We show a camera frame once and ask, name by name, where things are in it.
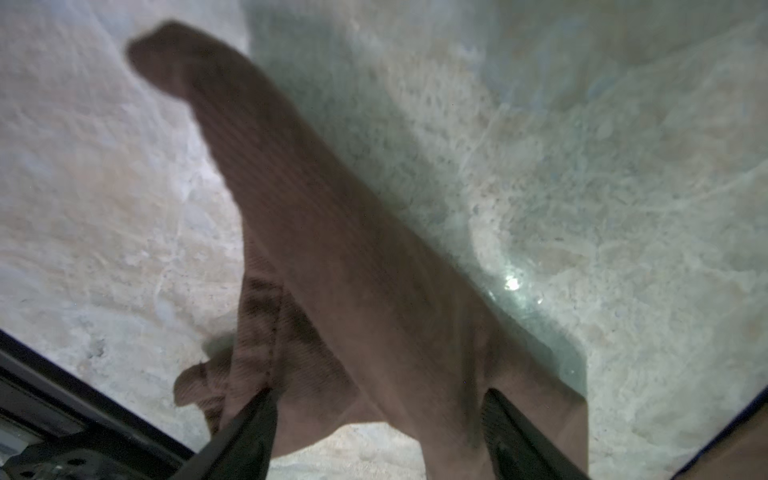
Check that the black side floor rail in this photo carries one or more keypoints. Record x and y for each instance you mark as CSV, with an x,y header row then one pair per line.
x,y
55,426

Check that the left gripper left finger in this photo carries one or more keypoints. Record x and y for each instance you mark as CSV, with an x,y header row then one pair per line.
x,y
240,451

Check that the brown trousers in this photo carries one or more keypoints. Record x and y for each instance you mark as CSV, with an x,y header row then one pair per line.
x,y
345,314

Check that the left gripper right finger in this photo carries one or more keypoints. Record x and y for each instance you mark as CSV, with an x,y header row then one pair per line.
x,y
518,450

